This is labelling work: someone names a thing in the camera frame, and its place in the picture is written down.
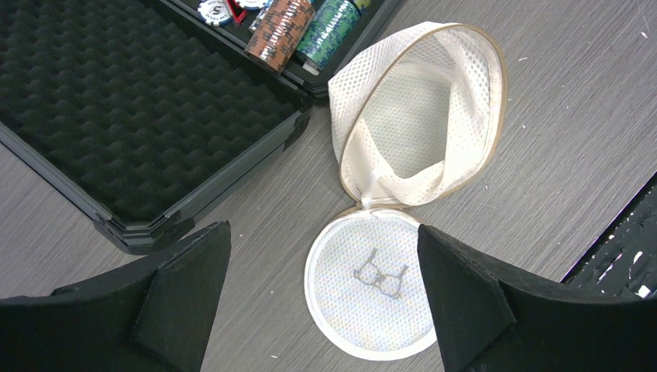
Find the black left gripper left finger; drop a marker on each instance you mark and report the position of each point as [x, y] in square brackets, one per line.
[153, 314]

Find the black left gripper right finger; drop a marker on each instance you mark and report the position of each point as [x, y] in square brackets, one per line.
[490, 315]

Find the black poker chip case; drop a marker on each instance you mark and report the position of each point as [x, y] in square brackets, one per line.
[144, 116]

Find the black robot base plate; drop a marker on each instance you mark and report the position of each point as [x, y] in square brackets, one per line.
[622, 261]

